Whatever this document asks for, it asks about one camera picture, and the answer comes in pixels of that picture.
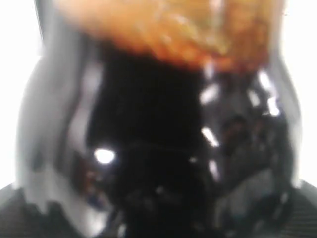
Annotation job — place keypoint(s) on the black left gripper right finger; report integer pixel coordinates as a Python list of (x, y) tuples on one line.
[(301, 219)]

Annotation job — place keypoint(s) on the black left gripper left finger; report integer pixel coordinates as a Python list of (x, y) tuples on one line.
[(21, 220)]

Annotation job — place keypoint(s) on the dark soy sauce bottle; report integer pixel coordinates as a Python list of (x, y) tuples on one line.
[(161, 119)]

